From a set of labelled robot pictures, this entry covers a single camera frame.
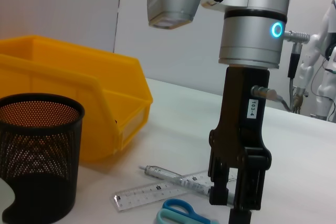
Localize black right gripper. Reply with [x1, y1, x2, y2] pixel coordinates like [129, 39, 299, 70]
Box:
[208, 66, 273, 224]

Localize blue scissors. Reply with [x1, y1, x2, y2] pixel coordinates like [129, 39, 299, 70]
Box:
[156, 199, 220, 224]

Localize clear plastic ruler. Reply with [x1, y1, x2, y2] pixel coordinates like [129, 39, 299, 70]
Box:
[113, 170, 237, 211]

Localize grey ballpoint pen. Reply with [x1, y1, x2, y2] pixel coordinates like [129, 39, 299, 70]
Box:
[139, 165, 237, 206]

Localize black mesh pen holder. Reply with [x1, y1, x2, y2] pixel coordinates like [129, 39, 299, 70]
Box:
[0, 92, 86, 222]

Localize white humanoid robot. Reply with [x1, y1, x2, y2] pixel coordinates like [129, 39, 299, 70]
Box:
[292, 0, 336, 124]

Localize yellow plastic bin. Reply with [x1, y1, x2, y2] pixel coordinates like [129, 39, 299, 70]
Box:
[0, 34, 154, 163]

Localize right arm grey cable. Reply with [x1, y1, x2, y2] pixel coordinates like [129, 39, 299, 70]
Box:
[250, 42, 305, 112]

